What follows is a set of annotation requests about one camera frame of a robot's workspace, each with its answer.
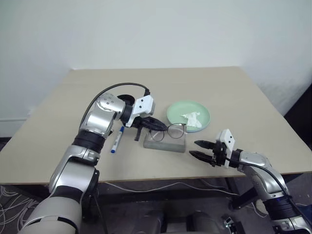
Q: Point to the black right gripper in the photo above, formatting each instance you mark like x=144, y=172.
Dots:
x=219, y=153

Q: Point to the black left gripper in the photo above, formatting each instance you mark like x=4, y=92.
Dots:
x=141, y=121

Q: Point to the dark thin-framed glasses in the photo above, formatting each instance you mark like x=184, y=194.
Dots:
x=176, y=124

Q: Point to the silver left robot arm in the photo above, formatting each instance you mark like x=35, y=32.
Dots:
x=97, y=122

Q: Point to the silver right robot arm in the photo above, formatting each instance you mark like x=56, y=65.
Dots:
x=263, y=168

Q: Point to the translucent grey glasses case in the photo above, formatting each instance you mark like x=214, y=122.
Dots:
x=168, y=145

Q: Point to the light blue plate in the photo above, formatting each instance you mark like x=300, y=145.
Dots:
x=195, y=131

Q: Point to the mint green plate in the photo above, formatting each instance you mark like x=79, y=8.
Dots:
x=178, y=107

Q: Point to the crumpled white tissue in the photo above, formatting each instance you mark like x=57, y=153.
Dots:
x=193, y=119

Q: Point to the white marker with blue cap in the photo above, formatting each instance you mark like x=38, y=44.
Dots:
x=117, y=140

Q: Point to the small black metal device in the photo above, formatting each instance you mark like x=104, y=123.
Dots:
x=231, y=224

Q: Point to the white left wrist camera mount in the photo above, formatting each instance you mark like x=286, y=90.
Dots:
x=143, y=103

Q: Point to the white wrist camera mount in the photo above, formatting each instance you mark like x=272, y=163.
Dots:
x=143, y=103
x=228, y=139

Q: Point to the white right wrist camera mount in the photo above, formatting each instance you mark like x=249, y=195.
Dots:
x=228, y=139

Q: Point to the black table frame leg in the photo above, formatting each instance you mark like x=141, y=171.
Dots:
x=243, y=197

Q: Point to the black panel by wall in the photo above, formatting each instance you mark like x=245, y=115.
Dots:
x=301, y=109

